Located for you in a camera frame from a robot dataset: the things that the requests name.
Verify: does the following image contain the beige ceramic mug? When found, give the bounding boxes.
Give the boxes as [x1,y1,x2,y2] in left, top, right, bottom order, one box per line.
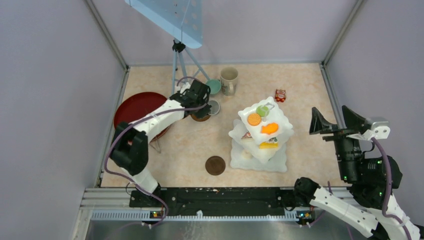
[220,67,239,96]

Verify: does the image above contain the medium brown wooden coaster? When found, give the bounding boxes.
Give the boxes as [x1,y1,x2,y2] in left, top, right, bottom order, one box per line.
[191,114,211,122]

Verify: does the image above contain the teal ceramic cup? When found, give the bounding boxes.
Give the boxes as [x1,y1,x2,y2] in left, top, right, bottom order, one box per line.
[206,79,221,95]

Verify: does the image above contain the round beige biscuit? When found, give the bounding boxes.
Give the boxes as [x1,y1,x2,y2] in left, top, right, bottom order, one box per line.
[247,113,262,126]

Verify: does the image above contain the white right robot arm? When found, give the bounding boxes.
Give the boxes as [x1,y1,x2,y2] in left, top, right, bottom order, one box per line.
[293,106,424,240]

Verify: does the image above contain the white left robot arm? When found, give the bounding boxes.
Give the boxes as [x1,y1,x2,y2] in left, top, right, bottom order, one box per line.
[105,78,211,207]

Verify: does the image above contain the round green macaron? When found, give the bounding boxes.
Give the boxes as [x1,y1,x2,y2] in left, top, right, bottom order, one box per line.
[256,105,270,118]

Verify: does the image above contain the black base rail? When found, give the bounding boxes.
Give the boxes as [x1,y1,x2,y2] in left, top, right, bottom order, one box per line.
[129,187,310,217]

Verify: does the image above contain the clear plastic tongs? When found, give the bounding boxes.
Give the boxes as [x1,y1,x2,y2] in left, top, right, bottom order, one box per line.
[149,137,162,154]

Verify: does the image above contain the grey ceramic cup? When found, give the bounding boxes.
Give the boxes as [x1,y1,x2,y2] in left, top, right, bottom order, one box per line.
[208,99,221,116]

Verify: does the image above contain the blue perforated panel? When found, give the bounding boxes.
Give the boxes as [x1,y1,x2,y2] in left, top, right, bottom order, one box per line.
[126,0,204,49]

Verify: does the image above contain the white cream puff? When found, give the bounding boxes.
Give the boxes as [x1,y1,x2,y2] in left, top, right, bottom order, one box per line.
[240,150,252,160]

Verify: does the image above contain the yellow cheesecake slice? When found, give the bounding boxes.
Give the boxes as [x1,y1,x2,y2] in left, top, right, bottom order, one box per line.
[259,137,279,149]

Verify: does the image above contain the orange fish-shaped cookie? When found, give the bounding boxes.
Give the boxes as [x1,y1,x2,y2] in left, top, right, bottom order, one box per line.
[260,122,279,135]

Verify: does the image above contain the blue tripod stand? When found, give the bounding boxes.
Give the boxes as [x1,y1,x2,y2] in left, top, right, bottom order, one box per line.
[171,38,211,94]

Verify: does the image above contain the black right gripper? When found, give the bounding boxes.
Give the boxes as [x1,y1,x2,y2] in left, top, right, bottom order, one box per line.
[309,104,366,181]

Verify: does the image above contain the white tiered serving stand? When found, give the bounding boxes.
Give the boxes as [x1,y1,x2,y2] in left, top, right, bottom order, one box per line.
[228,96,294,173]

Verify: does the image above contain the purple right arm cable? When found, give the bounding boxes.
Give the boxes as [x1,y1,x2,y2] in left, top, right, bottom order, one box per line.
[370,137,413,240]

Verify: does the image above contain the dark brown wooden coaster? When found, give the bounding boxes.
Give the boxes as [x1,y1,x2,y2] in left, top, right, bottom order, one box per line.
[205,156,226,176]

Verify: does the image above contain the round red lacquer tray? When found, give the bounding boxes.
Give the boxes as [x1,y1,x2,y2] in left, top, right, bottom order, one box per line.
[113,92,167,129]

